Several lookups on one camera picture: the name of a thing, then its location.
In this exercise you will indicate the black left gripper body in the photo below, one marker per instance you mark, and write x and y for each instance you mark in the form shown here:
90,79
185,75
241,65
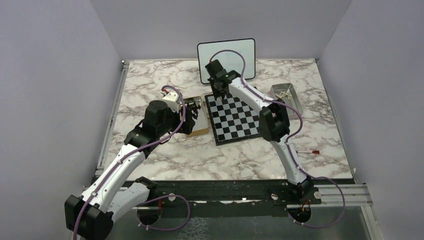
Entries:
185,128

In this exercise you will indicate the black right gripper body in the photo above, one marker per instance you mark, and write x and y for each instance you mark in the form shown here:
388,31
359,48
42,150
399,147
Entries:
216,93

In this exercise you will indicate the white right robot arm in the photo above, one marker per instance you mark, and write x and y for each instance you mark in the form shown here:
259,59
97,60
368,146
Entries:
274,126

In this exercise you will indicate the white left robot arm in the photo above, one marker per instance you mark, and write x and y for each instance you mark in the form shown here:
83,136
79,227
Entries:
122,172

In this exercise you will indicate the pile of black chess pieces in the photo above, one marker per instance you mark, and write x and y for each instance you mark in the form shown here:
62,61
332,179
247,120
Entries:
192,110

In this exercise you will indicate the pile of white chess pieces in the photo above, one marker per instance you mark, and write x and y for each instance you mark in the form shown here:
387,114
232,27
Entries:
284,94

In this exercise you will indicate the gold tin tray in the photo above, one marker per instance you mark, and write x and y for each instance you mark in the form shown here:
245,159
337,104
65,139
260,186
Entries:
201,125

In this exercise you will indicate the small whiteboard on stand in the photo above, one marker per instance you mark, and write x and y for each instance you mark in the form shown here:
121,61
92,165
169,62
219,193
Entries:
229,60

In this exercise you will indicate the black silver chessboard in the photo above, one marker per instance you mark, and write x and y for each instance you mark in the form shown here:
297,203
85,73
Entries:
232,120

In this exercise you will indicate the pink tin tray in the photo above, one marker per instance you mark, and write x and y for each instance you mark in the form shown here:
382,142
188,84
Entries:
294,102

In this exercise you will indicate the red white marker pen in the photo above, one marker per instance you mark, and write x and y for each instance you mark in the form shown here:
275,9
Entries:
316,152

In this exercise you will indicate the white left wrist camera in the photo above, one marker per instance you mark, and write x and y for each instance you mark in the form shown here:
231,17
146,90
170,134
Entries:
171,98

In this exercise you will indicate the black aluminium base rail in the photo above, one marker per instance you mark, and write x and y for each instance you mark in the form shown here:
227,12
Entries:
219,198

